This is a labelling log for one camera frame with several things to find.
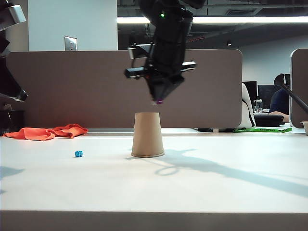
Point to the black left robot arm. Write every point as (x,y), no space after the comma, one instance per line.
(9,81)

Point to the flat black desk object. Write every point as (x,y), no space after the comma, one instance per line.
(205,130)

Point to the metal wall switch plate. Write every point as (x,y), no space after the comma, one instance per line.
(70,43)

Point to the large brown desk divider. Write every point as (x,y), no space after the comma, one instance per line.
(72,89)

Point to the black diagonal rod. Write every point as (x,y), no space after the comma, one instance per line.
(297,99)

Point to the long ceiling light strip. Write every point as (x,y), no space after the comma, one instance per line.
(240,19)

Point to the beige paper bowl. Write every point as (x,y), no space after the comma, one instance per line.
(305,127)

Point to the brown paper cup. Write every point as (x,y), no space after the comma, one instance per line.
(147,134)

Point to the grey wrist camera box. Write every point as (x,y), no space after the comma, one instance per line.
(139,51)

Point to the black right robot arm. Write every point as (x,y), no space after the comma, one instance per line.
(156,7)

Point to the seated person in dark shirt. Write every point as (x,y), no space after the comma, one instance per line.
(279,102)

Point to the blue die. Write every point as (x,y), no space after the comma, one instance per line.
(78,154)

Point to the purple die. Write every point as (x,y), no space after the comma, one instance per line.
(159,102)

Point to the white chair back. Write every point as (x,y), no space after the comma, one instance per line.
(247,110)

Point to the orange cloth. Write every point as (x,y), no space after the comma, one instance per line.
(36,134)

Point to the clear water bottle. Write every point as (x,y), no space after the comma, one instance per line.
(258,106)

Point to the black computer monitor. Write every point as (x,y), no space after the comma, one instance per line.
(251,90)

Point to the black pendant ceiling lamp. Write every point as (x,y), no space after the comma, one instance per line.
(228,44)

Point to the green tape strip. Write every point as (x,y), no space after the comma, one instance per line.
(264,130)

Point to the computer monitor with grey frame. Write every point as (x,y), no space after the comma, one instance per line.
(265,92)

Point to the black flat case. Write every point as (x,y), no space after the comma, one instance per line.
(268,120)

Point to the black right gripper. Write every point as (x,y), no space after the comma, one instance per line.
(168,55)

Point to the brown divider with white edge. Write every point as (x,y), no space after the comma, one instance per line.
(299,77)

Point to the brown foreground panel edge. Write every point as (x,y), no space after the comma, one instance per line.
(154,221)

